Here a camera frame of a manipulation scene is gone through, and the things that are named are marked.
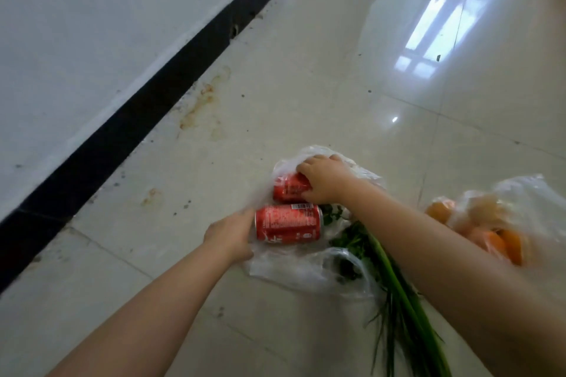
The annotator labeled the person's left hand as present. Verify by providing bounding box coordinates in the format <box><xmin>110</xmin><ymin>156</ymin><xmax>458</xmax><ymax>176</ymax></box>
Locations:
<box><xmin>203</xmin><ymin>208</ymin><xmax>257</xmax><ymax>264</ymax></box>

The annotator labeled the person's right hand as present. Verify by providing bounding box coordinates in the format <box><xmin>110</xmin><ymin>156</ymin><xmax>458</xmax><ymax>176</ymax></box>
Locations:
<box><xmin>296</xmin><ymin>154</ymin><xmax>360</xmax><ymax>206</ymax></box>

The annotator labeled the red soda can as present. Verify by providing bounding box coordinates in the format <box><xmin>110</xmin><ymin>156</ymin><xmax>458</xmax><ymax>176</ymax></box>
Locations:
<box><xmin>255</xmin><ymin>203</ymin><xmax>325</xmax><ymax>244</ymax></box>
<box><xmin>272</xmin><ymin>172</ymin><xmax>313</xmax><ymax>204</ymax></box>

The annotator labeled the person's right forearm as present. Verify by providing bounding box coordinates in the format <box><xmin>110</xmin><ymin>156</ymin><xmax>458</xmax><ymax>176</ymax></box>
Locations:
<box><xmin>341</xmin><ymin>177</ymin><xmax>566</xmax><ymax>377</ymax></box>

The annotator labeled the person's left forearm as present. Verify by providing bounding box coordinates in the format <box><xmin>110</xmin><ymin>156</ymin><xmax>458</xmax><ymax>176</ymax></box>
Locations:
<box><xmin>46</xmin><ymin>241</ymin><xmax>241</xmax><ymax>377</ymax></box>

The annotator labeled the black baseboard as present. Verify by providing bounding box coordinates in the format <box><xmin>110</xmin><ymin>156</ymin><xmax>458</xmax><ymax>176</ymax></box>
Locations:
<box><xmin>0</xmin><ymin>0</ymin><xmax>319</xmax><ymax>294</ymax></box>

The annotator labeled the bunch of green onions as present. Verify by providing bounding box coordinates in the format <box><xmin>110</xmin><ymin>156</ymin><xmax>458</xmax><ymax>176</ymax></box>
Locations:
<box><xmin>319</xmin><ymin>204</ymin><xmax>453</xmax><ymax>377</ymax></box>

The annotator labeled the pale orange fruit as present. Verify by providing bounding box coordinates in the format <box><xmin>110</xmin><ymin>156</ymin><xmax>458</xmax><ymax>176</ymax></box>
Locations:
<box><xmin>465</xmin><ymin>195</ymin><xmax>501</xmax><ymax>228</ymax></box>

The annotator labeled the clear plastic fruit bag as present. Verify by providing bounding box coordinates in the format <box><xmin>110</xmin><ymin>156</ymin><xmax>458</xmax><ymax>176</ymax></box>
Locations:
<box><xmin>424</xmin><ymin>174</ymin><xmax>566</xmax><ymax>287</ymax></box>

